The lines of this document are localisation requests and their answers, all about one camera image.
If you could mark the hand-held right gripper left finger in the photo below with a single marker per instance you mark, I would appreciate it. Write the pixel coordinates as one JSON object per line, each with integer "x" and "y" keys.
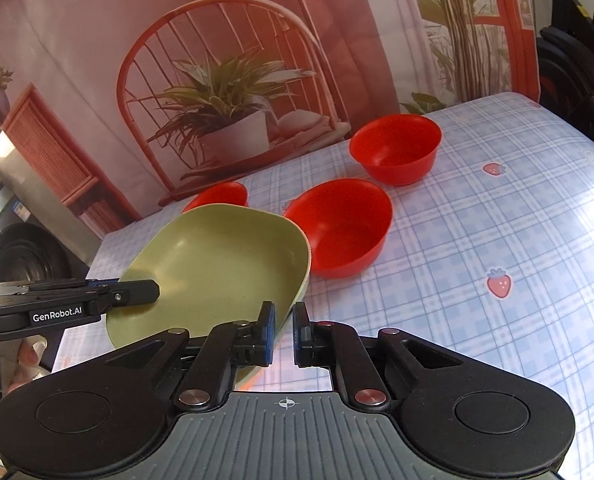
{"x": 270, "y": 332}

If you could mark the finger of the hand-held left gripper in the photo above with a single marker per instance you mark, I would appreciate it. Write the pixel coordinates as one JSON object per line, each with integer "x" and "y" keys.
{"x": 137, "y": 293}
{"x": 102, "y": 283}

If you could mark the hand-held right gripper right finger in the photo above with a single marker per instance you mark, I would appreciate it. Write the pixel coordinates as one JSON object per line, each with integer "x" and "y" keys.
{"x": 297, "y": 347}

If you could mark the green plate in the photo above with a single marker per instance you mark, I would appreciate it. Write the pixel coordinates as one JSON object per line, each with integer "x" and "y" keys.
{"x": 212, "y": 270}

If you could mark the person's left hand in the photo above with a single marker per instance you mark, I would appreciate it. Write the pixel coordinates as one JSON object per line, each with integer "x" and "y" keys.
{"x": 29, "y": 355}

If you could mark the washing machine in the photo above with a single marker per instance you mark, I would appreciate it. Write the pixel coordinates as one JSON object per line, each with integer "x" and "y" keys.
{"x": 27, "y": 250}

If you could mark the large red bowl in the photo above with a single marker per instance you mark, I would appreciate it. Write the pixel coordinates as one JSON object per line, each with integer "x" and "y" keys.
{"x": 342, "y": 230}

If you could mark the small red bowl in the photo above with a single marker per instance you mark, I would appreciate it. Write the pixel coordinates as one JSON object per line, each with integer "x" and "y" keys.
{"x": 217, "y": 195}

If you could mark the checked strawberry tablecloth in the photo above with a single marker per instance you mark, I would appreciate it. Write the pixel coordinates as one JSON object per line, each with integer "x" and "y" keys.
{"x": 477, "y": 260}

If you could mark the deep red bowl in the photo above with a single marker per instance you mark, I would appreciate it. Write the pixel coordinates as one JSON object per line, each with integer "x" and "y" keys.
{"x": 397, "y": 145}

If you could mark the printed backdrop cloth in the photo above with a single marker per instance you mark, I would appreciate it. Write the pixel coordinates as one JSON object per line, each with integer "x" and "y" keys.
{"x": 77, "y": 35}

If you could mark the black exercise bike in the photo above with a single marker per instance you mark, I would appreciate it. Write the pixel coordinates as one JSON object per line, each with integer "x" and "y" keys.
{"x": 567, "y": 60}

